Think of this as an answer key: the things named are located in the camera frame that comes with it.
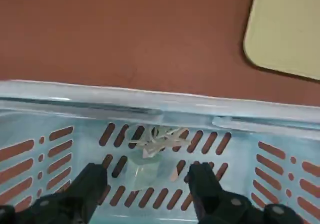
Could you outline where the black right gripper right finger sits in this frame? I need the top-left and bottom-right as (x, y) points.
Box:
(184, 161), (301, 224)

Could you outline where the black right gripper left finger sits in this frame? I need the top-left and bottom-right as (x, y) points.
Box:
(0, 162), (109, 224)

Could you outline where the clear charger with white cable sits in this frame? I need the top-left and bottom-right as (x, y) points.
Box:
(126, 125), (191, 189)

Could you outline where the blue plastic basket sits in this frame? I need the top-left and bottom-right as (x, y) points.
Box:
(0, 79), (320, 224)

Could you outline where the green plastic tray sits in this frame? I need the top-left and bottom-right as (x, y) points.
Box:
(242, 0), (320, 81)

